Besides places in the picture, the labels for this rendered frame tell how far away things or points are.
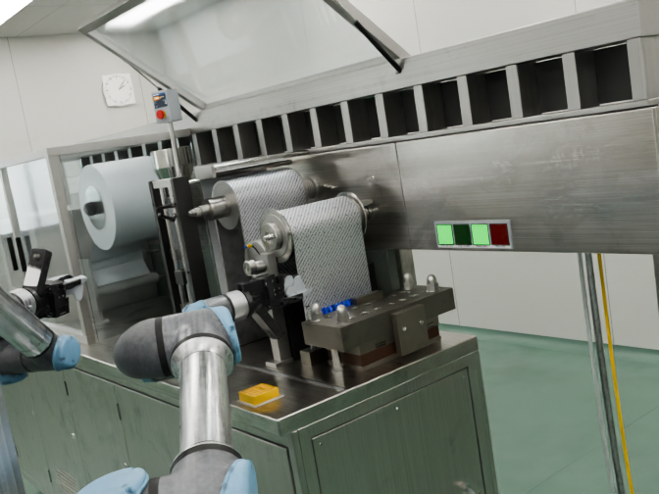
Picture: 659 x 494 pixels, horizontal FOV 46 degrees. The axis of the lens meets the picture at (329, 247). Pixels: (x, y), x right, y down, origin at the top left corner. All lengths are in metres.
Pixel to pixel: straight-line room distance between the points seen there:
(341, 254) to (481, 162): 0.47
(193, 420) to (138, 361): 0.25
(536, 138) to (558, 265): 3.02
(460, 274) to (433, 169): 3.32
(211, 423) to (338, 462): 0.64
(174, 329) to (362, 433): 0.61
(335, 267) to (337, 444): 0.51
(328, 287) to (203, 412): 0.87
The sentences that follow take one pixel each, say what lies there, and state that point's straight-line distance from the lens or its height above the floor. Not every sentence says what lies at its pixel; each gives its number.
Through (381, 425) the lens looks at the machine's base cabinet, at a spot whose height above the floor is 0.78.
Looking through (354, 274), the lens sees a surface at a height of 1.10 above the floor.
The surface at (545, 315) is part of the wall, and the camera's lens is 4.97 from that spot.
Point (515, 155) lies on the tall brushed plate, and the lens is 1.87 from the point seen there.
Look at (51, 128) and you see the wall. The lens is 7.66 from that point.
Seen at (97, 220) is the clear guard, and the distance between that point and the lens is 2.89.
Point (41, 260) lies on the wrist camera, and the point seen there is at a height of 1.31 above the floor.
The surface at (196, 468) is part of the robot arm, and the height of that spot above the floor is 1.04.
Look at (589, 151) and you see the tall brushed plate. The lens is 1.76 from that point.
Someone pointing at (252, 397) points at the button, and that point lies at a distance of 1.85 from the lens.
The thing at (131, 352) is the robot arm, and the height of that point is 1.15.
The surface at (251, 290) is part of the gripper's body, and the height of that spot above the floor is 1.14.
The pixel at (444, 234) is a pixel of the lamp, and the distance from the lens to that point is 2.05.
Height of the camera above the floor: 1.49
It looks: 8 degrees down
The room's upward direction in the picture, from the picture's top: 9 degrees counter-clockwise
